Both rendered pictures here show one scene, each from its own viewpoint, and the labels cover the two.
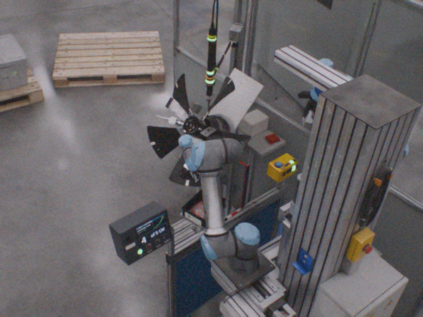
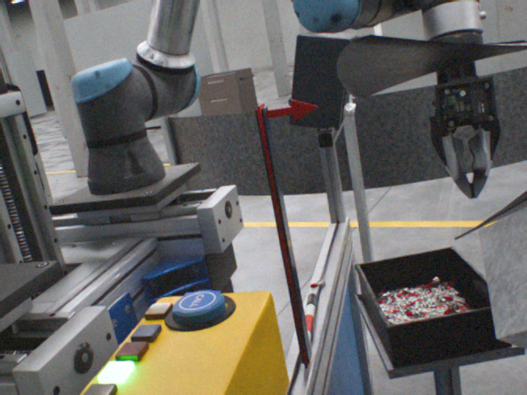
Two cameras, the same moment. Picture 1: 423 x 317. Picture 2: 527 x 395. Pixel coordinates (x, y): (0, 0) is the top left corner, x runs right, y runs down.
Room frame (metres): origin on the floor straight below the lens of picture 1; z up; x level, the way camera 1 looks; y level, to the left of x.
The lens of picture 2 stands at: (2.52, -0.55, 1.26)
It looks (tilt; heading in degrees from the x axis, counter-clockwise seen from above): 16 degrees down; 148
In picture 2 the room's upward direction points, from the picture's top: 11 degrees counter-clockwise
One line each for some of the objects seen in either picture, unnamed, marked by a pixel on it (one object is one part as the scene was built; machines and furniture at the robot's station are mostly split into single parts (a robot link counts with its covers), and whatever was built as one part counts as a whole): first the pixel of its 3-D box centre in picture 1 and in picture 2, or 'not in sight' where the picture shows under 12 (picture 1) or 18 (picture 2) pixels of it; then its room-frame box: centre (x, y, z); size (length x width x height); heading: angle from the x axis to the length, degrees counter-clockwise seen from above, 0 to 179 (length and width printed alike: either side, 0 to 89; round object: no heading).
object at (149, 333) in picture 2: not in sight; (146, 333); (2.16, -0.44, 1.08); 0.02 x 0.02 x 0.01; 42
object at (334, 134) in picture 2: not in sight; (331, 128); (1.57, 0.26, 1.04); 0.24 x 0.03 x 0.03; 132
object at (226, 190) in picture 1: (228, 175); not in sight; (2.58, -0.13, 0.58); 0.09 x 0.05 x 1.15; 42
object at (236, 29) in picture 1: (236, 33); not in sight; (2.87, -0.11, 1.55); 0.10 x 0.07 x 0.09; 167
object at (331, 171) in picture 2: (170, 241); (332, 177); (1.64, 0.19, 0.96); 0.03 x 0.03 x 0.20; 42
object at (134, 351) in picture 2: not in sight; (132, 351); (2.17, -0.46, 1.08); 0.02 x 0.02 x 0.01; 42
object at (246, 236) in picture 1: (245, 239); (110, 98); (1.46, -0.18, 1.20); 0.13 x 0.12 x 0.14; 108
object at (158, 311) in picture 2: not in sight; (158, 311); (2.13, -0.42, 1.08); 0.02 x 0.02 x 0.01; 42
